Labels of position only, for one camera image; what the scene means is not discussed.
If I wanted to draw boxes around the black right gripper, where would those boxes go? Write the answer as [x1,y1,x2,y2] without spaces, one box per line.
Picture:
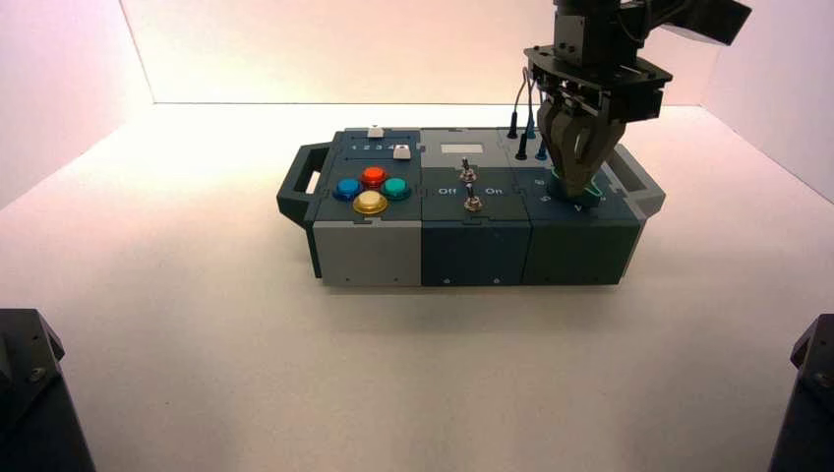
[524,43,674,200]

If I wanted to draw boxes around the dark rotary knob green pointer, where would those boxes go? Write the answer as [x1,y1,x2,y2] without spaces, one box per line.
[546,174,605,211]

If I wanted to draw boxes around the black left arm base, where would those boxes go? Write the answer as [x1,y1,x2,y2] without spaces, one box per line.
[0,308,97,472]

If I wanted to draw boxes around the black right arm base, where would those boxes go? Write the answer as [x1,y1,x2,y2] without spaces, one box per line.
[767,312,834,472]

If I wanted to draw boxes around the dark blue grey control box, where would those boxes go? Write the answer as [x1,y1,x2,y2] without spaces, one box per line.
[275,127,667,288]

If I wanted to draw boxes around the yellow round push button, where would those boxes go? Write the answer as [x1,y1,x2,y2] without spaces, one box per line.
[352,190,389,216]

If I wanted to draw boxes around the plugged cable jacks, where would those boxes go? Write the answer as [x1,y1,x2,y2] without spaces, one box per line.
[524,65,549,162]

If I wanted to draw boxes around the black jumper cable with plugs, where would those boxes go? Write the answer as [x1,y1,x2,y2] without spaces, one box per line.
[506,65,530,162]

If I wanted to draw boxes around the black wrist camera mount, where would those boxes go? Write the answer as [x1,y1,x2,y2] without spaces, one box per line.
[651,0,753,48]

